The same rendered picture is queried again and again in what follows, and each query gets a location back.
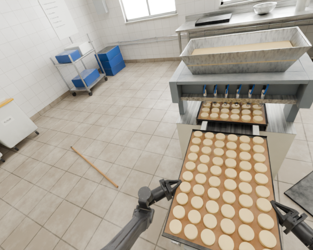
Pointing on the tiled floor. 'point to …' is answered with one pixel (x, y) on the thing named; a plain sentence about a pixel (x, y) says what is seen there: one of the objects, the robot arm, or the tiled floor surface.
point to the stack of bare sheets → (309, 195)
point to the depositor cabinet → (287, 138)
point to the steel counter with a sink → (283, 8)
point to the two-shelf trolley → (79, 72)
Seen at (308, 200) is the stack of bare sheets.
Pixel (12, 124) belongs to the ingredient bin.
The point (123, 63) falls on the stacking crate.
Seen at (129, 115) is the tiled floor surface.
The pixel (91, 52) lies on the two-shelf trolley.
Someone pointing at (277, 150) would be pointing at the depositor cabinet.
